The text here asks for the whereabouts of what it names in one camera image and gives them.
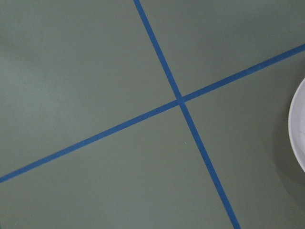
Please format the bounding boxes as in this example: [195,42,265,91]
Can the pink plate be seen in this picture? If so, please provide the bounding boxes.
[288,79,305,171]

